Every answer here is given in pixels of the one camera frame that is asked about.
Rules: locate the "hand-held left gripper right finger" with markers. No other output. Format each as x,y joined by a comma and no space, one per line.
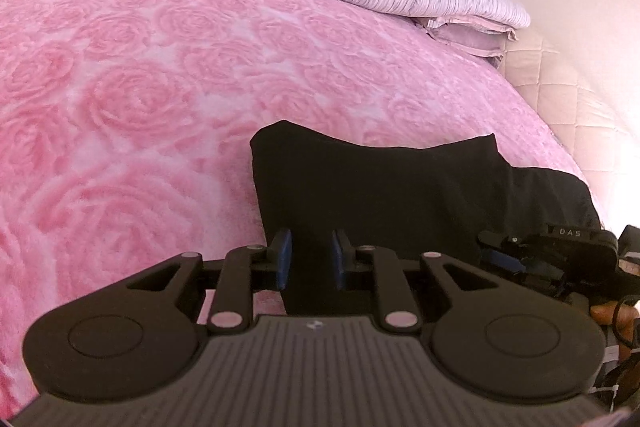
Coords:
341,259

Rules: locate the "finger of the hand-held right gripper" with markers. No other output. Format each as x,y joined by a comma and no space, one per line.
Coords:
502,241
510,263

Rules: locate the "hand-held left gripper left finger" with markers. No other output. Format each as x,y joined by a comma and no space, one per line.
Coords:
284,259

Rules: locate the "black garment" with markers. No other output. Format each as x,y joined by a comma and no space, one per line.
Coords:
400,187

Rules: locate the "person's right hand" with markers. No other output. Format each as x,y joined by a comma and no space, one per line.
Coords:
607,313

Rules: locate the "cream quilted mattress pad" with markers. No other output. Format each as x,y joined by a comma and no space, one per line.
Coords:
550,77

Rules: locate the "pink rose-patterned blanket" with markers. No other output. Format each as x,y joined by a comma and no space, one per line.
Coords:
150,107

